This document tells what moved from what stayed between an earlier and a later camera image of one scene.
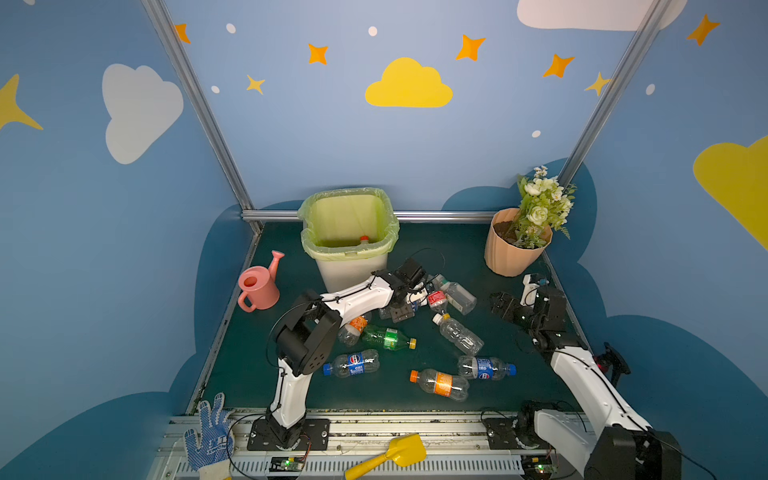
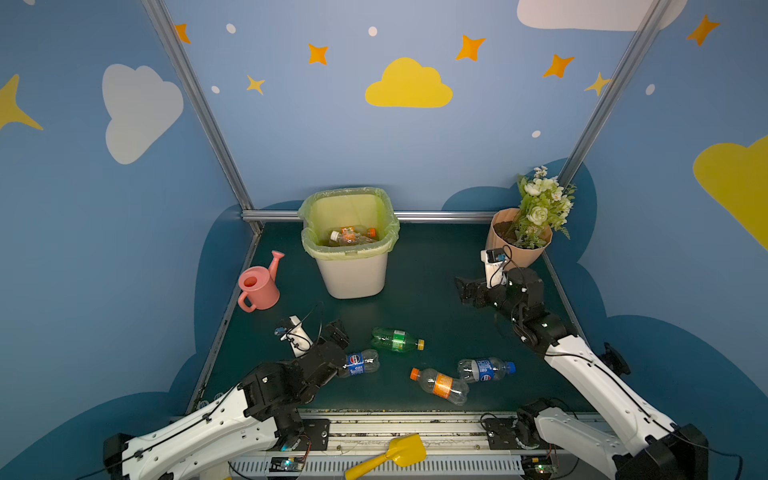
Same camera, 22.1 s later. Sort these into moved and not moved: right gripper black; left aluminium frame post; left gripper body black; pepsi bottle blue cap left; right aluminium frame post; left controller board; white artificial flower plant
Moved: right gripper black; left gripper body black
Not moved: white artificial flower plant; left aluminium frame post; left controller board; right aluminium frame post; pepsi bottle blue cap left
